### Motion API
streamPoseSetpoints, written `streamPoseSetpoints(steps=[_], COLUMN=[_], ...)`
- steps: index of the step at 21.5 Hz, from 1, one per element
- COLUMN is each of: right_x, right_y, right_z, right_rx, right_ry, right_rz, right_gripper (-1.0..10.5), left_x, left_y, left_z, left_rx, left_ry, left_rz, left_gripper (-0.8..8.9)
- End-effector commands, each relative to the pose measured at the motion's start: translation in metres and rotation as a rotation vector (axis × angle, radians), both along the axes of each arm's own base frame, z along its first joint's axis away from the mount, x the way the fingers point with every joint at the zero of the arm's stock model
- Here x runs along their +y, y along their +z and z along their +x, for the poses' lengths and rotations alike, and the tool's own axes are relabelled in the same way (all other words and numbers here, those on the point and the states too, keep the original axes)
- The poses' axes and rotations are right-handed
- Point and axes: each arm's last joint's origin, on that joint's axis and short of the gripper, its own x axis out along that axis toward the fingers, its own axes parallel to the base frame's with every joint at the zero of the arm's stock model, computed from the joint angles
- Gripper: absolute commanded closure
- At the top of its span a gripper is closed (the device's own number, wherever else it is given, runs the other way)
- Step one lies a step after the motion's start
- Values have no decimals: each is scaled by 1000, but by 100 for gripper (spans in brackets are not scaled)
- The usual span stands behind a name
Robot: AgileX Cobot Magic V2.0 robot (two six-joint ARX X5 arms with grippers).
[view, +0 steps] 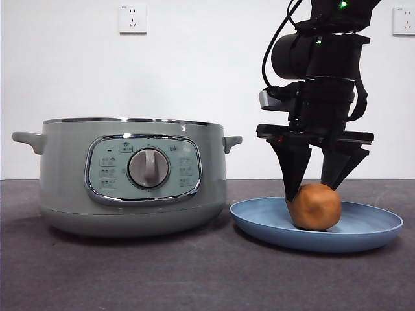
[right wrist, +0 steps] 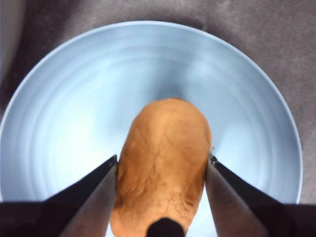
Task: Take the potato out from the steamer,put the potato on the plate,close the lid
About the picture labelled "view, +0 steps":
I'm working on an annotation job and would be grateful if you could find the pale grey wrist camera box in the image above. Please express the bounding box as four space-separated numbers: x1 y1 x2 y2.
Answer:
258 89 292 111

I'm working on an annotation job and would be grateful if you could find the pale green electric steamer pot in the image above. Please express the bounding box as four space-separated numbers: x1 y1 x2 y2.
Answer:
12 117 243 240

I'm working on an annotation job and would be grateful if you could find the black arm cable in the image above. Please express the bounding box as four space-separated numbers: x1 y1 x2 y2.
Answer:
261 0 303 98

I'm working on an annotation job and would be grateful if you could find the blue round plate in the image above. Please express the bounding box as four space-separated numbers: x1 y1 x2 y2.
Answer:
230 197 405 254

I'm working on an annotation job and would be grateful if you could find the brown potato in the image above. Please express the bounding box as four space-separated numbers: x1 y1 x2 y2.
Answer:
287 183 342 232

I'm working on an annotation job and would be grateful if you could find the white wall socket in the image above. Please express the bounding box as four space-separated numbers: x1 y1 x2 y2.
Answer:
392 6 415 36
119 3 148 35

